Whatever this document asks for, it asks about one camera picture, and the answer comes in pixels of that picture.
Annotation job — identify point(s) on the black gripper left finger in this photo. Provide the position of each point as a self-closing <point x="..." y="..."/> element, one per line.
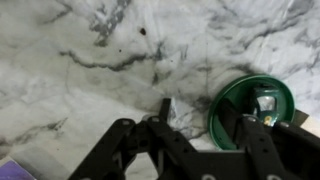
<point x="160" y="150"/>

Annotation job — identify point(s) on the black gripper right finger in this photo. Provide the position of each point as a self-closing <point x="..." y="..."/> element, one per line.
<point x="273" y="153"/>

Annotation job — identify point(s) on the green round lid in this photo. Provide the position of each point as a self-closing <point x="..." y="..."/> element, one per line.
<point x="233" y="90"/>

